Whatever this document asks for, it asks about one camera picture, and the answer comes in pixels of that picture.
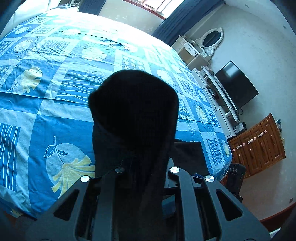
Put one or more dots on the brown wooden cabinet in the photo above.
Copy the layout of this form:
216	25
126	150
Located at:
259	148

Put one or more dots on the window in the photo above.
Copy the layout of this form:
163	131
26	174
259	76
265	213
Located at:
159	7

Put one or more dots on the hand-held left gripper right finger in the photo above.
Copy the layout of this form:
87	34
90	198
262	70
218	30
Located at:
182	180

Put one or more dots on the blue patterned bed sheet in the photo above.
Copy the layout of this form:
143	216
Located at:
57	92

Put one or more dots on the blue curtain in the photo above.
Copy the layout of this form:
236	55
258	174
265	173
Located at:
91	4
185	20

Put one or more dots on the white dressing table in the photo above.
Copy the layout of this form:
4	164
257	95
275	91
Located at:
187	49

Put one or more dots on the white television stand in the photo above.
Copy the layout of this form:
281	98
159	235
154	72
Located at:
219	109

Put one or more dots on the beige tufted leather headboard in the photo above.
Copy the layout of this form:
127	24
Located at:
30	9

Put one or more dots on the black pants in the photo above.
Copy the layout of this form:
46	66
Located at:
134	111

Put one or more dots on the black flat television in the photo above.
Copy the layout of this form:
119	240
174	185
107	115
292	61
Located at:
235	85

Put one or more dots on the oval white framed mirror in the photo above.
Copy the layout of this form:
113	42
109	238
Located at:
211	39

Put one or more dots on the black set-top box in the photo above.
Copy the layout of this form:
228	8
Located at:
240	128

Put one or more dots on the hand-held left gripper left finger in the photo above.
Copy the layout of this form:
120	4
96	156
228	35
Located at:
115	178

